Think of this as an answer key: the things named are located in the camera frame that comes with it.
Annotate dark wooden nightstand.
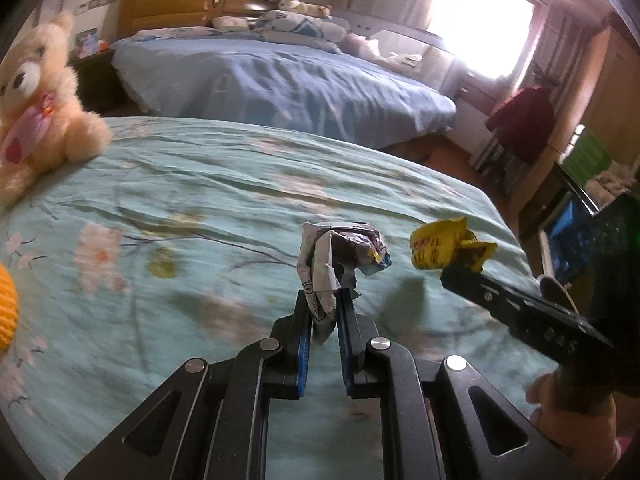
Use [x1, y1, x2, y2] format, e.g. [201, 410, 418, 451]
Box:
[70, 50, 132, 114]

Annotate blue printed pillow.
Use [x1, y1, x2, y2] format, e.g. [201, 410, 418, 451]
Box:
[252, 10, 352, 54]

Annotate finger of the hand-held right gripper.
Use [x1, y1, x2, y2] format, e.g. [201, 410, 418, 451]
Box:
[439, 265, 542, 330]

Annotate wooden headboard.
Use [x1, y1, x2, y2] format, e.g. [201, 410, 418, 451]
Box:
[117, 0, 289, 42]

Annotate small items on nightstand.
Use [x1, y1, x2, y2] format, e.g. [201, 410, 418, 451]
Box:
[75, 30, 112, 59]

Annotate plush toys on headboard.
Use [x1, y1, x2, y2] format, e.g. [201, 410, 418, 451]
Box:
[279, 0, 334, 19]

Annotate flat screen television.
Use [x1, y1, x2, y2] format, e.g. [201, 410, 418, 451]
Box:
[537, 162, 607, 292]

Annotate small white pillow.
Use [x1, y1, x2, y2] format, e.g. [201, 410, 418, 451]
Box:
[210, 15, 257, 32]

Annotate person's right hand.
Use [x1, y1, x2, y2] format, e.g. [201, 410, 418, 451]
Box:
[525, 374, 622, 480]

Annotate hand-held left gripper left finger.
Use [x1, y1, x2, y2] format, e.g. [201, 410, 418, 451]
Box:
[64, 287, 316, 480]

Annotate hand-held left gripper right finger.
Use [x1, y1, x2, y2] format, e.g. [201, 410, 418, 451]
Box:
[335, 287, 586, 480]

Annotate white crib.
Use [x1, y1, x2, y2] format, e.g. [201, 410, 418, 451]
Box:
[332, 7, 459, 94]

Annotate dark red jacket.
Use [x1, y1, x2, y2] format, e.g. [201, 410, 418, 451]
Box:
[485, 85, 557, 164]

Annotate blue white wrapper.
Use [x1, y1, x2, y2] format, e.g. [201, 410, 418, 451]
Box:
[296, 220, 394, 346]

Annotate yellow plush toy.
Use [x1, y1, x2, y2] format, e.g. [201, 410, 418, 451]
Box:
[0, 262, 20, 354]

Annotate white desk under window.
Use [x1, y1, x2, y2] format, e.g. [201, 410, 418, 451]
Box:
[455, 67, 502, 117]

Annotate bright window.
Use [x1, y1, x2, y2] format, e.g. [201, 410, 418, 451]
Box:
[427, 0, 539, 82]

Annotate green box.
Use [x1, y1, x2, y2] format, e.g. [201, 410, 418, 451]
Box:
[562, 127, 614, 182]

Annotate pale plush toy in crib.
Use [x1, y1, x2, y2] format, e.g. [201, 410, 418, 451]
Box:
[345, 32, 387, 62]

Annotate metal rack under jacket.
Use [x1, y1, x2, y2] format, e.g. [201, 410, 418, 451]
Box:
[470, 142, 522, 197]

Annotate wooden wardrobe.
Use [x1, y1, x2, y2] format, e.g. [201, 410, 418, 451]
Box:
[550, 25, 640, 162]

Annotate yellow wrapper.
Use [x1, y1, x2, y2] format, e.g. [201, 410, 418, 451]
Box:
[409, 216, 499, 274]

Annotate cream teddy bear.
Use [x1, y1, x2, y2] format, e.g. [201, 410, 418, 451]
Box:
[0, 10, 114, 207]

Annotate beige fuzzy cloth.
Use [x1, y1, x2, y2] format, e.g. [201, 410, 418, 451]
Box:
[597, 165, 637, 197]

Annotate bed with blue sheet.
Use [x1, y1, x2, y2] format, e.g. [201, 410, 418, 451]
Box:
[110, 34, 459, 149]

